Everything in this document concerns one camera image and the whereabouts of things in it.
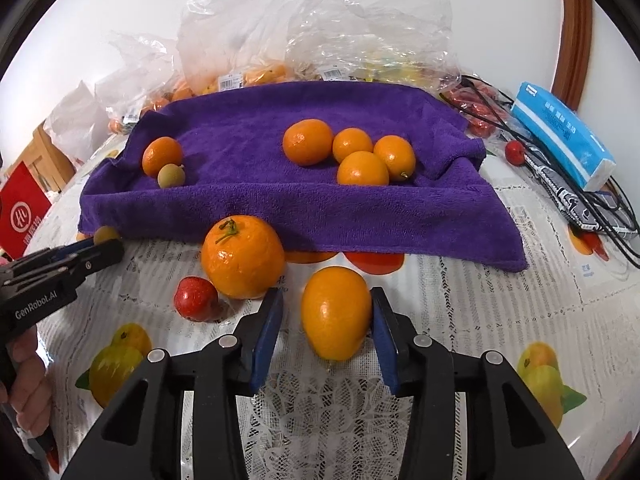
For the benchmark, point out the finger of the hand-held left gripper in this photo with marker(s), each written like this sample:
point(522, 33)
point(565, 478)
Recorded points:
point(75, 247)
point(100, 255)

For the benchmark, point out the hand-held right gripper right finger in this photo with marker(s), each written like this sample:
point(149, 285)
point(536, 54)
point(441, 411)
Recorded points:
point(382, 340)

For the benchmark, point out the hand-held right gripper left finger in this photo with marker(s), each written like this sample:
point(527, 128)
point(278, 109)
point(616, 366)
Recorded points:
point(265, 335)

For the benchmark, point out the small green round fruit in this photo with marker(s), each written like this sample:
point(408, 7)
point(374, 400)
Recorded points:
point(171, 176)
point(106, 234)

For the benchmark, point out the oval orange kumquat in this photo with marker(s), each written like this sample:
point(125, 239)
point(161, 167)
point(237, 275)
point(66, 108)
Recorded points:
point(336, 312)

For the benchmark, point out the person's left hand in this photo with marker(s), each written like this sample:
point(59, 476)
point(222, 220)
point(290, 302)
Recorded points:
point(27, 380)

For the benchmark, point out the red box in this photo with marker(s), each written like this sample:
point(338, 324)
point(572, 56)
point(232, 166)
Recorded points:
point(22, 215)

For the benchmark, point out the small red fruit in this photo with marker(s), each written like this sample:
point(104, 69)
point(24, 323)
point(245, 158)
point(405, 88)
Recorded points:
point(515, 152)
point(196, 298)

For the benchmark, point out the large orange with stem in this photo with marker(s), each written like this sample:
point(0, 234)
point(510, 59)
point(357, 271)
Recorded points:
point(243, 256)

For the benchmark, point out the cardboard box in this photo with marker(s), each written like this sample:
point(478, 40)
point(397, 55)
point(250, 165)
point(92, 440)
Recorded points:
point(52, 155)

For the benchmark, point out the small orange kumquat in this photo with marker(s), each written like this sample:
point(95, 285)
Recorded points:
point(352, 142)
point(362, 170)
point(161, 155)
point(395, 157)

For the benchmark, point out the lace fruit-print tablecloth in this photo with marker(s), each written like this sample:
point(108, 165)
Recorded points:
point(500, 320)

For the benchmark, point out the white plastic bag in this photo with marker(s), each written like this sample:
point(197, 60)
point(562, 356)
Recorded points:
point(75, 110)

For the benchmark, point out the purple towel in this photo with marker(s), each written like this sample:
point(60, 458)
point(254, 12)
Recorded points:
point(250, 195)

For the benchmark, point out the orange mandarin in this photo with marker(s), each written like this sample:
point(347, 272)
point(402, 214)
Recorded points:
point(307, 141)

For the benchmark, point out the bag of red fruit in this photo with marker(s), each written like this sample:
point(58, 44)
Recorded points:
point(475, 107)

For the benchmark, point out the clear bag of mandarins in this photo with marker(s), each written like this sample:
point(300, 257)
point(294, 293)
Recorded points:
point(230, 25)

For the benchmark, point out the blue tissue pack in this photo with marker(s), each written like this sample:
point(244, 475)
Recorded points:
point(562, 135)

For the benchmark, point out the clear bag of yellow fruit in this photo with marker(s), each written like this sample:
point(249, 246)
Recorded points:
point(375, 25)

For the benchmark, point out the brown wooden door frame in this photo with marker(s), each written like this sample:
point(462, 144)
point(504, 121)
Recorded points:
point(575, 35)

